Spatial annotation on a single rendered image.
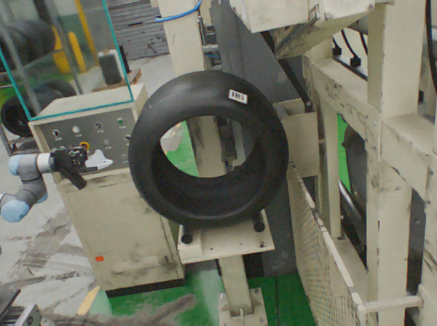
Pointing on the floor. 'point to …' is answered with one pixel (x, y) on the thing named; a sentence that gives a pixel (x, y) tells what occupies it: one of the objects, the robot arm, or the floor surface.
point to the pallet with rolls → (130, 70)
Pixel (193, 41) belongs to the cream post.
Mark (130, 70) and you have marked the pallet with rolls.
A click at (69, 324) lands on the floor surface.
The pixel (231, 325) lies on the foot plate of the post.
